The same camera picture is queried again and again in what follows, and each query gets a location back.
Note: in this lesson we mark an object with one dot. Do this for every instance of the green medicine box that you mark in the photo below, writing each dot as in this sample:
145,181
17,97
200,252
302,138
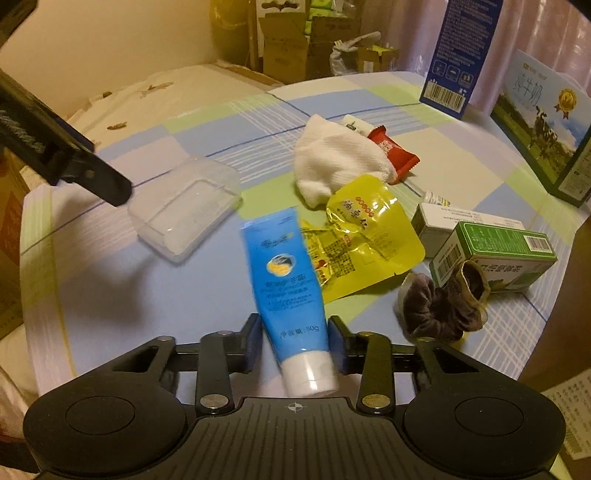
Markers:
511,259

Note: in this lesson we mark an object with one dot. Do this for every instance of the checked bed sheet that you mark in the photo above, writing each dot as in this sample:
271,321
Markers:
93,289

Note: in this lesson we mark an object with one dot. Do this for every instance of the dark velvet scrunchie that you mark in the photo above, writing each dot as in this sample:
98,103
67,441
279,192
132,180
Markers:
444,314

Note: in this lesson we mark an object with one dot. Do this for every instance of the pink curtain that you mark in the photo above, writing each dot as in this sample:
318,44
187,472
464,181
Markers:
553,32

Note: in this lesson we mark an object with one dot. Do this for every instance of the white sock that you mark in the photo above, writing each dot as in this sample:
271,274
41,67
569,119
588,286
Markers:
328,156

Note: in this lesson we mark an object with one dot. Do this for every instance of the red candy wrapper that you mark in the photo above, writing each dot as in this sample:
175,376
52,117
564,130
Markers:
402,160

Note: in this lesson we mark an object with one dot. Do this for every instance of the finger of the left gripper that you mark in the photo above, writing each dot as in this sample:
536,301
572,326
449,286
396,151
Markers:
97,177

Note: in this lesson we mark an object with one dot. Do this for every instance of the white ointment box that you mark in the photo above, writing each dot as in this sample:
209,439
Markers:
434,224

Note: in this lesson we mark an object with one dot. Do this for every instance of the cow picture milk box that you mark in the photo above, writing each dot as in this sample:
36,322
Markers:
547,117

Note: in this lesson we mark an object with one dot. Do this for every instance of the blue milk carton box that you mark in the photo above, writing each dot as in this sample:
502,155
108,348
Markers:
461,50

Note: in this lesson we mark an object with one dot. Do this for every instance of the blue hand cream tube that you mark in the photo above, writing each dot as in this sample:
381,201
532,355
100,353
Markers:
289,300

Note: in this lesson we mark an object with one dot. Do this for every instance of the paper leaflet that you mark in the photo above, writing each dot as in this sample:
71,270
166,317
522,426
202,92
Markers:
573,398

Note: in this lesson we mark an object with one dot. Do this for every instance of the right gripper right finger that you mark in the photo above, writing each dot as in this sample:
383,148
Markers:
369,355

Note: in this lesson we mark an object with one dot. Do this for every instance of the yellow snack pouch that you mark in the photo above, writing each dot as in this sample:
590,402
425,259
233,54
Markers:
367,239

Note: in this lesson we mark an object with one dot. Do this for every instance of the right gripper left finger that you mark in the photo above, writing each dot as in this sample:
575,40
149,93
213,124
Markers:
222,354

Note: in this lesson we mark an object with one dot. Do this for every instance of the cardboard boxes pile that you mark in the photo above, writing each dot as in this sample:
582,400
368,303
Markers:
286,42

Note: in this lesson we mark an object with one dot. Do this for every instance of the clear plastic tray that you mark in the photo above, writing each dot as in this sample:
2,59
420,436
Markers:
176,211

